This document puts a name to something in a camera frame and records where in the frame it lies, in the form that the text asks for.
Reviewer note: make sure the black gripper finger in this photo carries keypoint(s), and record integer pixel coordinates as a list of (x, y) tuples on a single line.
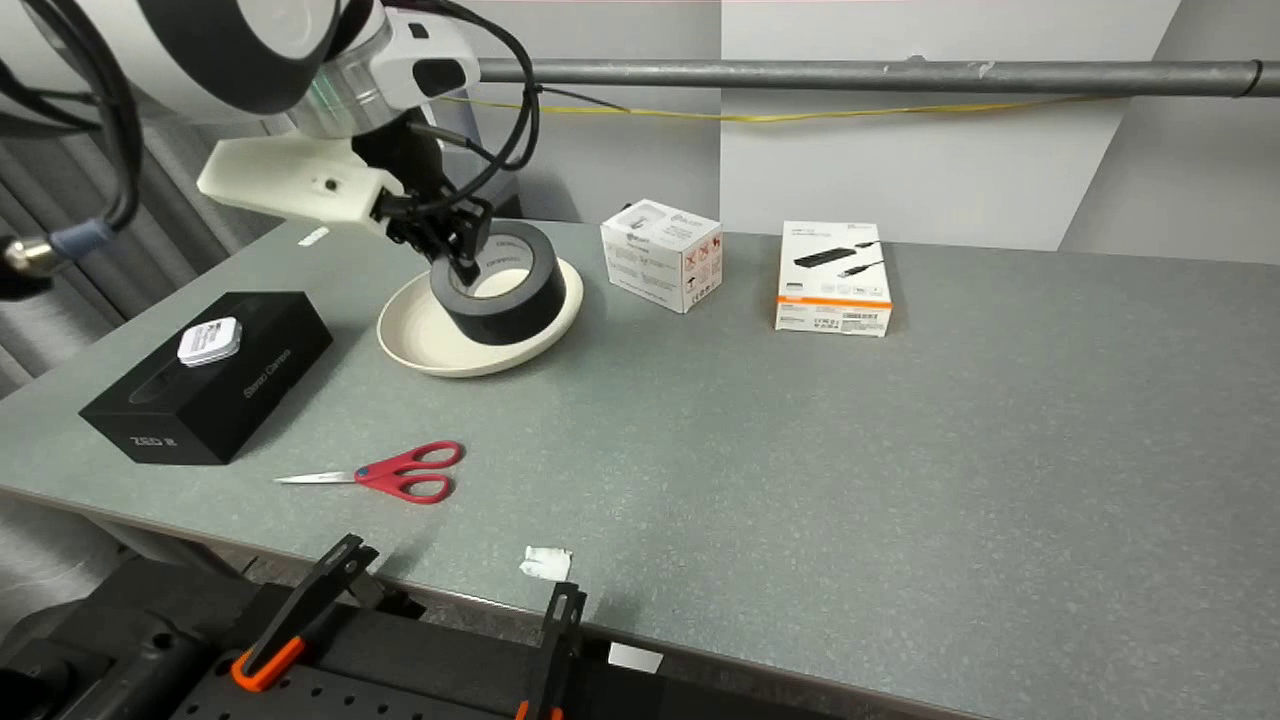
[(469, 244), (427, 239)]

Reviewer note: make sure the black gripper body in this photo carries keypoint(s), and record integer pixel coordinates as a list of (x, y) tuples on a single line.
[(407, 167)]

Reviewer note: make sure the black masking tape roll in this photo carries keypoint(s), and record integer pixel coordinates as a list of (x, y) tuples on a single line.
[(522, 314)]

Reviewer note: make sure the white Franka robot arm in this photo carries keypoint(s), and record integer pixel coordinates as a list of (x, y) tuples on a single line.
[(201, 55)]

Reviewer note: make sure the cream round plate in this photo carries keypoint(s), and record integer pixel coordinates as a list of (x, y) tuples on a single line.
[(443, 350)]

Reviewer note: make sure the white tape patch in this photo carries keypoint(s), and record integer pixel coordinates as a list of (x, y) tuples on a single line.
[(314, 239)]

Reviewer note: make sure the small white tape scrap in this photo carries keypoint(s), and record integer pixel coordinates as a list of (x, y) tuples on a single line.
[(544, 560)]

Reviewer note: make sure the white cardboard box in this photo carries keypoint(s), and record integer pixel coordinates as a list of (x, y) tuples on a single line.
[(662, 253)]

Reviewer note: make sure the black rectangular box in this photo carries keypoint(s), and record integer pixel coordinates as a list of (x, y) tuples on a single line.
[(201, 412)]

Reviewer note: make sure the orange and white box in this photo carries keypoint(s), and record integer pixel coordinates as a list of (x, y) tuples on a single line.
[(833, 287)]

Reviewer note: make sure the orange and black clamp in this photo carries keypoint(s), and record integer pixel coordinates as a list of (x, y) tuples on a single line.
[(559, 645), (301, 612)]

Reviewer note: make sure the white label sticker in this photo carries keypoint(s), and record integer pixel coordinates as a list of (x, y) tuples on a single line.
[(633, 657)]

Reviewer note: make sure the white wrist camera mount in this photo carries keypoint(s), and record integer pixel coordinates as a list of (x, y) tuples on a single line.
[(294, 180)]

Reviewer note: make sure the black robot mount base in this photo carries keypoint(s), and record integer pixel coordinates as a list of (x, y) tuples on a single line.
[(402, 683)]

